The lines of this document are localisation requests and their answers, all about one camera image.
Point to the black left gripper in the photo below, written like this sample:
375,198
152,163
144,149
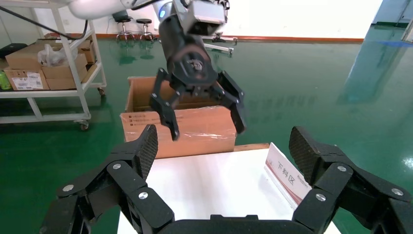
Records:
190,68

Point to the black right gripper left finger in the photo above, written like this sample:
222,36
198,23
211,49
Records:
122,181

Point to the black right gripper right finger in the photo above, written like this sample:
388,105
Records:
338,181

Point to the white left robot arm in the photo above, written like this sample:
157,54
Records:
96,8

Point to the large brown cardboard box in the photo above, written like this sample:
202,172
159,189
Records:
200,135

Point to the white red sign card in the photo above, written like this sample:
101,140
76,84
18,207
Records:
287,174

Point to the black round stool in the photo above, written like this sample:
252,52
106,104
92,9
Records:
124,19
144,21

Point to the plain brown carton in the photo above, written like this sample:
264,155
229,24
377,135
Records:
61,84
53,72
88,53

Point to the white metal shelf cart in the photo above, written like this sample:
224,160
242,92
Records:
71,64

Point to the brown carton with white label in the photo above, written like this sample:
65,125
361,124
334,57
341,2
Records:
25,80

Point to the white plastic bag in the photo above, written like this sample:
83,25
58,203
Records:
51,56

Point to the green bottle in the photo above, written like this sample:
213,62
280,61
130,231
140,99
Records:
5,80

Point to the wide brown shipping carton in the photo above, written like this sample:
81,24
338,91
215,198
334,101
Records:
22,58

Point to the black bag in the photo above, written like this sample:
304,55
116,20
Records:
13,48

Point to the white table foot frame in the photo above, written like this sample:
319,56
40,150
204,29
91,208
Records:
219,47

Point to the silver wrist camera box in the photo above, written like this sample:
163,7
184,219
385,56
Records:
206,16

